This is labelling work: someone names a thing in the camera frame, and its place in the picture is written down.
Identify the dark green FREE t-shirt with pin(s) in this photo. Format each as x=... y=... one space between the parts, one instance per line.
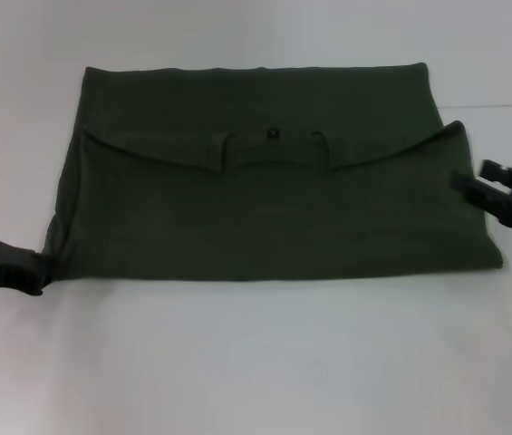
x=273 y=204

